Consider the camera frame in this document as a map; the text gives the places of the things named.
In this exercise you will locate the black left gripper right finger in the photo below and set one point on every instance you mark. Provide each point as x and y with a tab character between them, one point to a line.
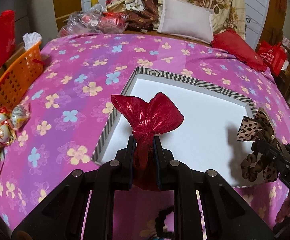
162	158

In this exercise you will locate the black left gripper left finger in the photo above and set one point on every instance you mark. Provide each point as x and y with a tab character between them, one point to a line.
124	171

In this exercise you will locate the brown leopard ribbon scrunchie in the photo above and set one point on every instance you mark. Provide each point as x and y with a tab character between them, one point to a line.
260	131

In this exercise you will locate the red satin bow scrunchie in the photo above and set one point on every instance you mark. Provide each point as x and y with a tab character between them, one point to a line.
147	119

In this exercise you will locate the striped shallow white box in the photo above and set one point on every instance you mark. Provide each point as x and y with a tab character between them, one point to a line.
205	139

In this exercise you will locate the pink floral bed sheet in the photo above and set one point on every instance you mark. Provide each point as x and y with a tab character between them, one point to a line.
57	138

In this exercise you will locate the wrapped egg candy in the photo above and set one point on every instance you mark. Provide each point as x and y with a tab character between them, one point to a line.
20	115
5	115
7	134

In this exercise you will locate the red shopping bag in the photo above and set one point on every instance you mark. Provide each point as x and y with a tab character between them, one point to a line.
273	56

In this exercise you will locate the red heart cushion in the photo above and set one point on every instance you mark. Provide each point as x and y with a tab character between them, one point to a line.
231	42

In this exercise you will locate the orange plastic basket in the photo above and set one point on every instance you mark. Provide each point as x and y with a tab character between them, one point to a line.
19	76

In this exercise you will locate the white small pillow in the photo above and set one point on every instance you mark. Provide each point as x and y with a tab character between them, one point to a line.
185	20

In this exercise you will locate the clear plastic bag of items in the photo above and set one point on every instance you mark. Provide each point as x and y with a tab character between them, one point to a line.
95	20

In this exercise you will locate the white tissue in basket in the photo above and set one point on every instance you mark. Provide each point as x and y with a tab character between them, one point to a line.
31	39

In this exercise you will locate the santa plush toy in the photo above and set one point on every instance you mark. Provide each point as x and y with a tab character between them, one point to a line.
117	6

